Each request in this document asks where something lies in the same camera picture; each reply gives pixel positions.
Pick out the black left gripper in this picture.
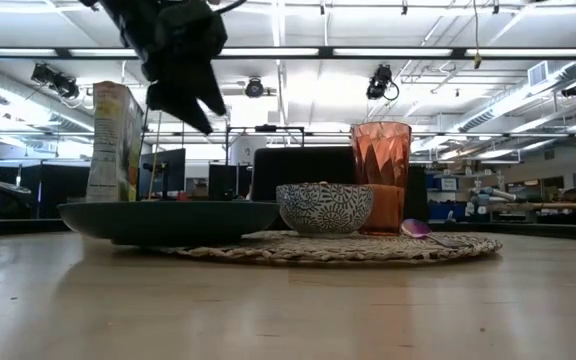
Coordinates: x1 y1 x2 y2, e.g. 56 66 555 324
140 0 229 136

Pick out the panda cereal box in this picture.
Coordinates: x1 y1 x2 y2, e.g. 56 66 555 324
85 81 145 203

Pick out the dark green plate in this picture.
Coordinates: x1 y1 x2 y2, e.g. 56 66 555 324
57 199 281 248

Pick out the white blue patterned bowl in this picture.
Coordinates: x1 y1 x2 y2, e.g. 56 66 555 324
275 182 375 238

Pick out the orange faceted tumbler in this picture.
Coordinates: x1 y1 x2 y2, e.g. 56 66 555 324
350 121 413 237

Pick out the purple metal spoon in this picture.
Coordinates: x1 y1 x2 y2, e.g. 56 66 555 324
400 218 469 250

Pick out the white cylindrical tank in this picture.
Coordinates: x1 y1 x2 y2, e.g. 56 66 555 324
228 135 268 166

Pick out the black computer monitor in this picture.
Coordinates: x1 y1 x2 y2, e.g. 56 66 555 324
138 148 187 200

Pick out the black double ceiling spotlight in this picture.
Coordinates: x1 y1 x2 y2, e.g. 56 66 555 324
30 63 80 100

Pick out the grey office chair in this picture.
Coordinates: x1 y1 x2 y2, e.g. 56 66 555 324
0 179 33 220

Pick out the round woven straw placemat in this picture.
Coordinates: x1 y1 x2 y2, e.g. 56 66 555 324
152 229 503 266

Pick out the wooden workbench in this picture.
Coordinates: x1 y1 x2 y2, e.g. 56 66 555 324
487 201 576 212

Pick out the round black ceiling camera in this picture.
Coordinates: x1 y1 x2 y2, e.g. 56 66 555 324
244 76 266 99

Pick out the black metal rack frame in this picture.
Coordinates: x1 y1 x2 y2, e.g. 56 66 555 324
225 124 306 166

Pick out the black ceiling spotlight with cable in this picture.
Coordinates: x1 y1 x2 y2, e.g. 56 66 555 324
365 63 400 102

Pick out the black overhead frame bar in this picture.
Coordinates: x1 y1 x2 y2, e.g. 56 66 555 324
0 46 576 62

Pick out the yellow hanging cable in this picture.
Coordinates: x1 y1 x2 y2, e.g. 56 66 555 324
471 0 483 70

